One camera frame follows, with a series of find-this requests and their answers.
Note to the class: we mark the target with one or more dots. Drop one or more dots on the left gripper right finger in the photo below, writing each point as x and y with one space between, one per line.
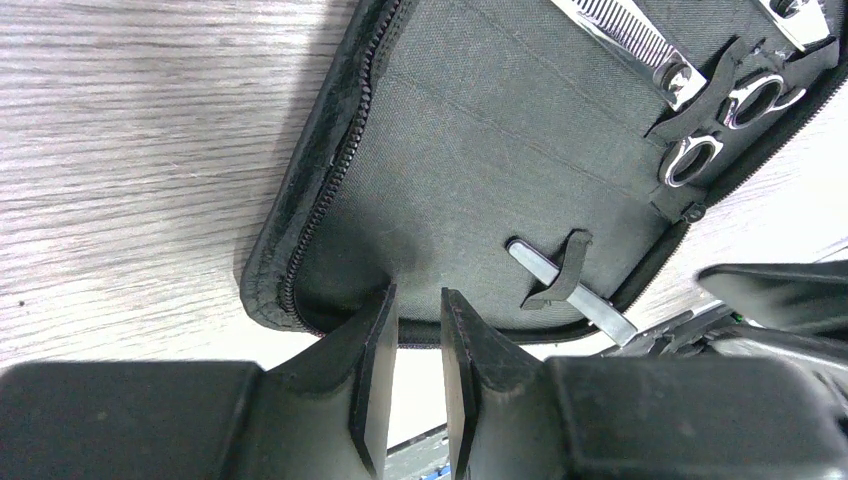
513 416

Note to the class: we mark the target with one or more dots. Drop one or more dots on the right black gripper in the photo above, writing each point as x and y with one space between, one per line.
794 297

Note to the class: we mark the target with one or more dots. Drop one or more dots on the black zip tool case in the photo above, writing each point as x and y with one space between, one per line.
444 129

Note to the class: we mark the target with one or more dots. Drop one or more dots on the silver scissors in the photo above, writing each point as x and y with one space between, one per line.
801 22
624 30

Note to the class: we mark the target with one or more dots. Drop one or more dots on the black hair clip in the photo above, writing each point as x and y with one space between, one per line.
563 284

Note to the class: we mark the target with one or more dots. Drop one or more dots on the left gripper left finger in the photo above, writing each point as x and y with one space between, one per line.
323 414

